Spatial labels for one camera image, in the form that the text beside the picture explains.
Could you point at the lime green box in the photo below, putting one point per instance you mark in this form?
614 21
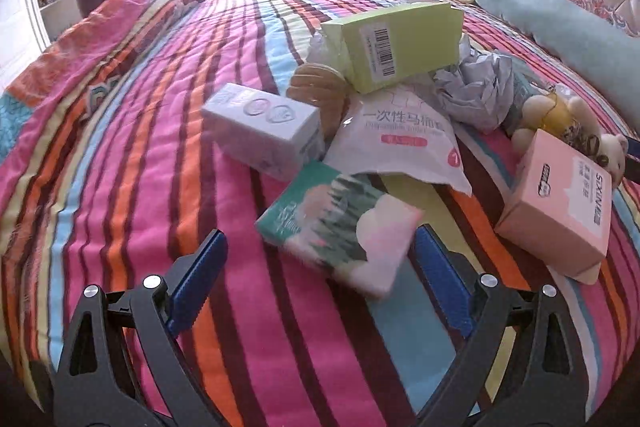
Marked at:
378 48

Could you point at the yellow snack packet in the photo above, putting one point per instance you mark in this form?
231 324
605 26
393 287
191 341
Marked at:
323 87

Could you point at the white disposable cover packet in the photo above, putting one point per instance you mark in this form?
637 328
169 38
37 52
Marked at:
394 131

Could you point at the green pink tissue pack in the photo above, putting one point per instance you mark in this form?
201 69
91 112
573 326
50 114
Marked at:
342 226

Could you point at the white lilac carton box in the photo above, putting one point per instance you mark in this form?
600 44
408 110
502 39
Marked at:
272 134

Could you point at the teal long plush pillow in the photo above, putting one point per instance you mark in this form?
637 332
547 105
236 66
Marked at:
603 55

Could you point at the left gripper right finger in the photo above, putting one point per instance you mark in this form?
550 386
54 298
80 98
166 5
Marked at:
520 360

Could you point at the pink cardboard box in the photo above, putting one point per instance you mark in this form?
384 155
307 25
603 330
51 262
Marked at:
560 209

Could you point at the striped colourful bedspread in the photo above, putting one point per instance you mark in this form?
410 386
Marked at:
116 174

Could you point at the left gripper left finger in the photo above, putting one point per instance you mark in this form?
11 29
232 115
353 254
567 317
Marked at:
121 363

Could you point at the folded colourful quilt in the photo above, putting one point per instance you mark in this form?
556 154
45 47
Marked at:
85 43

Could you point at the crumpled grey paper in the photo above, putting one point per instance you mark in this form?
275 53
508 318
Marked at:
479 91

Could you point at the small yellow teddy bear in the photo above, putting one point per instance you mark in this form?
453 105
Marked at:
572 121

